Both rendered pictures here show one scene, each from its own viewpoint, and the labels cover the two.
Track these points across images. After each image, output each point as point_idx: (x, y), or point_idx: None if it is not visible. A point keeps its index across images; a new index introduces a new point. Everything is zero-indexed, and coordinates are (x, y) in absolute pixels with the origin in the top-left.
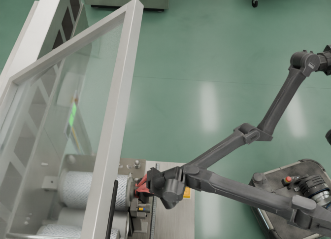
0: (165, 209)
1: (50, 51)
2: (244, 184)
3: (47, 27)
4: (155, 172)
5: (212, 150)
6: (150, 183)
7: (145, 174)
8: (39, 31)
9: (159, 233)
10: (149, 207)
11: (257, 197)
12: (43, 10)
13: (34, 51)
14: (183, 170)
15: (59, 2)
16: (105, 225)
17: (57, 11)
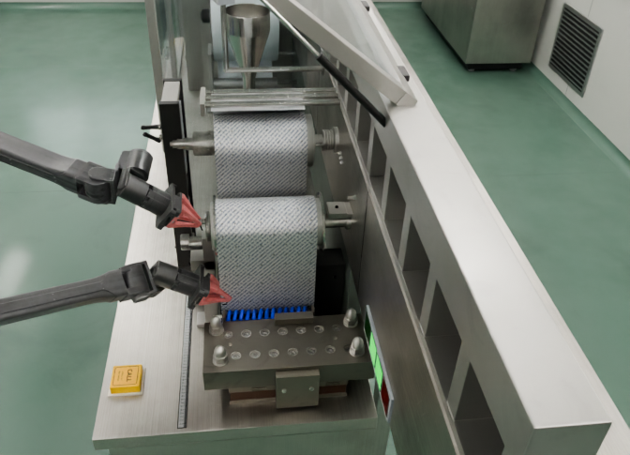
0: (165, 349)
1: (407, 202)
2: (19, 154)
3: (427, 184)
4: (166, 211)
5: (52, 293)
6: (173, 191)
7: (184, 208)
8: (436, 174)
9: (174, 316)
10: (182, 235)
11: (6, 135)
12: (474, 221)
13: (412, 142)
14: (118, 274)
15: (450, 253)
16: None
17: (441, 239)
